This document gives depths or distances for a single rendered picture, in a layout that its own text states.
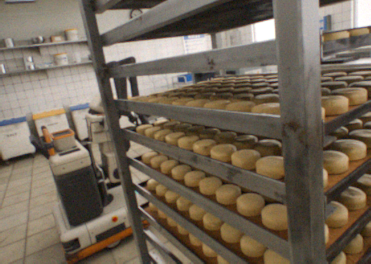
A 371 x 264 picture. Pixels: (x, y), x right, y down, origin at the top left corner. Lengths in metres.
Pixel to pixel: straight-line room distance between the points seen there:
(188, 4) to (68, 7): 5.78
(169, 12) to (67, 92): 5.58
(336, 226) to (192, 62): 0.34
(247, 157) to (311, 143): 0.19
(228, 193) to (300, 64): 0.33
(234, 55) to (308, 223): 0.22
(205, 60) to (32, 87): 5.65
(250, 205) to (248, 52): 0.27
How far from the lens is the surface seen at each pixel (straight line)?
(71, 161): 1.99
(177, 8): 0.46
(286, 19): 0.28
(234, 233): 0.59
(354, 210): 0.54
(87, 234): 2.17
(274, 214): 0.48
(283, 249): 0.43
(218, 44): 1.02
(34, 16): 6.10
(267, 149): 0.50
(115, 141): 0.81
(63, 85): 6.00
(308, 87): 0.28
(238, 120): 0.38
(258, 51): 0.34
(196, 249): 0.74
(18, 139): 5.44
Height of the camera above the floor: 1.33
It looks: 14 degrees down
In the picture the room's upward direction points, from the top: 9 degrees counter-clockwise
